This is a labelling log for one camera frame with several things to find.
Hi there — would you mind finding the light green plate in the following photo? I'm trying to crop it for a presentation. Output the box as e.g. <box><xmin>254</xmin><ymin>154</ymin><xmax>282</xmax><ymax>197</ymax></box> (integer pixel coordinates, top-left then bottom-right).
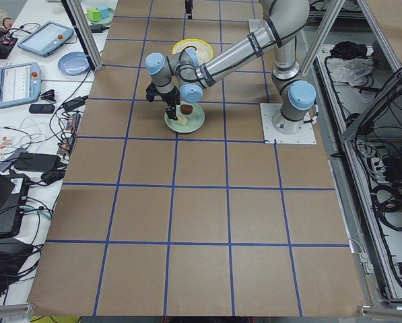
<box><xmin>164</xmin><ymin>101</ymin><xmax>205</xmax><ymax>134</ymax></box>

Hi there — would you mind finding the green block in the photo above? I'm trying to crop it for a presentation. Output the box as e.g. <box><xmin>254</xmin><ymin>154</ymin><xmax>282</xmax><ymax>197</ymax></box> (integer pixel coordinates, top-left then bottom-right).
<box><xmin>86</xmin><ymin>7</ymin><xmax>101</xmax><ymax>22</ymax></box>

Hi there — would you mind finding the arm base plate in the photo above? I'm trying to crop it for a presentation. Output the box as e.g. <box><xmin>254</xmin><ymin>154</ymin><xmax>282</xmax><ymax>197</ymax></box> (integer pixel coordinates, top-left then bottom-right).
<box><xmin>260</xmin><ymin>103</ymin><xmax>316</xmax><ymax>145</ymax></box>

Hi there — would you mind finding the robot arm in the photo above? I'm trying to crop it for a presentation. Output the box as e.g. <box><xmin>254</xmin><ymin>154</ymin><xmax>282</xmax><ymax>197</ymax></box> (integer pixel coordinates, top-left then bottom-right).
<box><xmin>145</xmin><ymin>0</ymin><xmax>316</xmax><ymax>135</ymax></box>

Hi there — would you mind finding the black power adapter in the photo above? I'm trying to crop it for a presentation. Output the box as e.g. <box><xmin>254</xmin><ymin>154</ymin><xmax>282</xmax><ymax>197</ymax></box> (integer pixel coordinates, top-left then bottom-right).
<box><xmin>14</xmin><ymin>153</ymin><xmax>61</xmax><ymax>172</ymax></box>

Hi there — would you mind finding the teach pendant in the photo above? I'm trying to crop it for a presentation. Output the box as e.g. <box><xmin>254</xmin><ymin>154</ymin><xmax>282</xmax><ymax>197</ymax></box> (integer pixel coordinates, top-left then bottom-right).
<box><xmin>18</xmin><ymin>22</ymin><xmax>74</xmax><ymax>57</ymax></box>
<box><xmin>0</xmin><ymin>62</ymin><xmax>42</xmax><ymax>109</ymax></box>

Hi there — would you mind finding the yellow steamer tray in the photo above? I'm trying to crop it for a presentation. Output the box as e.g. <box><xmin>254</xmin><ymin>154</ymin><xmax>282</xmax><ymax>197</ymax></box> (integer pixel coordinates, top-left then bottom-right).
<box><xmin>172</xmin><ymin>38</ymin><xmax>214</xmax><ymax>65</ymax></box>

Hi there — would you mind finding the white steamed bun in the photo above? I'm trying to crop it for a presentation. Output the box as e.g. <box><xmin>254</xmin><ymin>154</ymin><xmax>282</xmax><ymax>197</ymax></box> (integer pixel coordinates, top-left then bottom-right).
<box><xmin>177</xmin><ymin>116</ymin><xmax>187</xmax><ymax>124</ymax></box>

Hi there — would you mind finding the dark red bun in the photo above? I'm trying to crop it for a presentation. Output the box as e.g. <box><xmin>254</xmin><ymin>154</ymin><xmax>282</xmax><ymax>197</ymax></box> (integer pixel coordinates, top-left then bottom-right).
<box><xmin>180</xmin><ymin>104</ymin><xmax>193</xmax><ymax>115</ymax></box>

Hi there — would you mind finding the teach pendant near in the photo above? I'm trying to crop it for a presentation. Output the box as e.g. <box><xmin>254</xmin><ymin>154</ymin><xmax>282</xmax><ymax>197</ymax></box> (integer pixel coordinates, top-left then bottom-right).
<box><xmin>0</xmin><ymin>62</ymin><xmax>42</xmax><ymax>109</ymax></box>

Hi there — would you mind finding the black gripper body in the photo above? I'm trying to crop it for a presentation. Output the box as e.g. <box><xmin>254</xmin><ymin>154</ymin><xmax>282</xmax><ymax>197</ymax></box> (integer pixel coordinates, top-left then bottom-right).
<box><xmin>145</xmin><ymin>83</ymin><xmax>180</xmax><ymax>107</ymax></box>

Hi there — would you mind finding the blue plate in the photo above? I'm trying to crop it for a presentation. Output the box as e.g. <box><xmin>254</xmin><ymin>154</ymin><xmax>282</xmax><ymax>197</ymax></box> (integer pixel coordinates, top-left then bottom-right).
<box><xmin>57</xmin><ymin>51</ymin><xmax>90</xmax><ymax>76</ymax></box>

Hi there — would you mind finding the aluminium frame post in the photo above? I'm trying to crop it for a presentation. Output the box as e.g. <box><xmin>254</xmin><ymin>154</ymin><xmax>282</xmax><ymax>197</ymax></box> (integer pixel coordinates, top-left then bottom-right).
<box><xmin>61</xmin><ymin>0</ymin><xmax>103</xmax><ymax>71</ymax></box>

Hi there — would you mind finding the white crumpled cloth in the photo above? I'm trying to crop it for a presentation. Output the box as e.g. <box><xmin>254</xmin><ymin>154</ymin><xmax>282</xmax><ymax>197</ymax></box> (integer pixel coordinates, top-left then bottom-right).
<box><xmin>331</xmin><ymin>58</ymin><xmax>374</xmax><ymax>87</ymax></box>

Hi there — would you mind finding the black laptop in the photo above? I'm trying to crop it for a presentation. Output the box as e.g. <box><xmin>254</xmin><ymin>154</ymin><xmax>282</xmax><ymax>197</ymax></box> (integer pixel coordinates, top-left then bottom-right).
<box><xmin>0</xmin><ymin>174</ymin><xmax>30</xmax><ymax>239</ymax></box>

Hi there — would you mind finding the teach pendant far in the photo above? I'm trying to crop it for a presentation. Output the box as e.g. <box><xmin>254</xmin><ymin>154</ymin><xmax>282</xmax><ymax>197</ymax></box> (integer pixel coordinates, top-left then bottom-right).
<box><xmin>18</xmin><ymin>22</ymin><xmax>74</xmax><ymax>57</ymax></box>

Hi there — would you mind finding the black phone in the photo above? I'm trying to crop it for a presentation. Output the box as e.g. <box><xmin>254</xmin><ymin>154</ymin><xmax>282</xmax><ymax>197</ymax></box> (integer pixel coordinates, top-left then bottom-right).
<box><xmin>28</xmin><ymin>104</ymin><xmax>55</xmax><ymax>114</ymax></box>

